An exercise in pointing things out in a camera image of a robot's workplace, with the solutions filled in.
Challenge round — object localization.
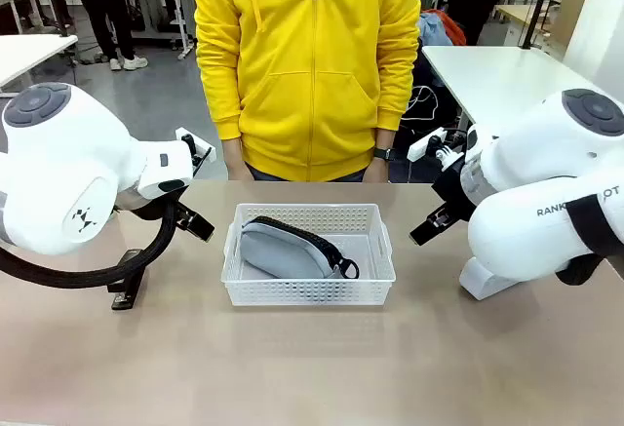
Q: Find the blue and orange clothes pile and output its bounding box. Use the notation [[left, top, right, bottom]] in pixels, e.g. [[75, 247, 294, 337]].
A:
[[417, 10, 467, 48]]

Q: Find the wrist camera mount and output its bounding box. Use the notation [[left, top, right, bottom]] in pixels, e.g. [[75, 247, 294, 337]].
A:
[[175, 127, 217, 178], [407, 127, 469, 164]]

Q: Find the person's left hand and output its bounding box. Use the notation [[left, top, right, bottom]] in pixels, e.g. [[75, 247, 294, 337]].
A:
[[363, 158, 392, 183]]

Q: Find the person's right hand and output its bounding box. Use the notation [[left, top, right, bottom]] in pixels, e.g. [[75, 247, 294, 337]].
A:
[[222, 137, 255, 183]]

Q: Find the black right arm cable strap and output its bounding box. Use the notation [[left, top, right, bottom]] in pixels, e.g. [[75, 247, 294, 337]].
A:
[[555, 195, 618, 287]]

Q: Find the person in yellow hoodie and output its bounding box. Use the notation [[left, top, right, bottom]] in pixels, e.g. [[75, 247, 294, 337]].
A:
[[191, 0, 423, 183]]

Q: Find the person's right forearm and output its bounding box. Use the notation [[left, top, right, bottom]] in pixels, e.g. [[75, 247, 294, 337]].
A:
[[204, 69, 245, 143]]

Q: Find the light wooden table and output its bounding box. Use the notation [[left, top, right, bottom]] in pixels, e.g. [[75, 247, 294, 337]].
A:
[[492, 3, 543, 30]]

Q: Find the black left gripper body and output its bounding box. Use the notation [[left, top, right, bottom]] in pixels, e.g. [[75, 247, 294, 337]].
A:
[[163, 195, 192, 222]]

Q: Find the white side table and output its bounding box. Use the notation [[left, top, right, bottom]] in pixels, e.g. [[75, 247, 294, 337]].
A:
[[0, 33, 79, 89], [421, 44, 604, 128]]

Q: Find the grey pouch with black zipper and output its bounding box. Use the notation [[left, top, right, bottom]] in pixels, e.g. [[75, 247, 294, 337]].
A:
[[238, 214, 361, 281]]

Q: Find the brown cardboard box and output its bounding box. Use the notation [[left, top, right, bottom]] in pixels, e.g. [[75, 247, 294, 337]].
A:
[[554, 0, 592, 48]]

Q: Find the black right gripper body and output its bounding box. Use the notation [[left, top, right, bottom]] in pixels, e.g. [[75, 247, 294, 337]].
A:
[[432, 160, 478, 218]]

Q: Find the person's left forearm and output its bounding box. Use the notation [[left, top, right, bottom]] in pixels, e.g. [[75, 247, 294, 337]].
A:
[[374, 69, 416, 150]]

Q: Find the person in blue top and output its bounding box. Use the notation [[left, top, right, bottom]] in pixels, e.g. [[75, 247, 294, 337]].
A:
[[61, 0, 149, 72]]

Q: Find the white perforated plastic basket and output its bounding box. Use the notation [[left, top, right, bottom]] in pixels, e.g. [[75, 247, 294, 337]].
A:
[[219, 203, 397, 307]]

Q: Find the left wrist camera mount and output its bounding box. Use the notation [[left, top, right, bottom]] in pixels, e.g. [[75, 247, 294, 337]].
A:
[[175, 127, 217, 178]]

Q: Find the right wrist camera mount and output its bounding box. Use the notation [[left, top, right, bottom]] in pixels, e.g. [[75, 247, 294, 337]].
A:
[[407, 127, 469, 164]]

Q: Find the black left arm cable sleeve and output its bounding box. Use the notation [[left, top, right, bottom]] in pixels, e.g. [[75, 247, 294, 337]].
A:
[[0, 201, 177, 295]]

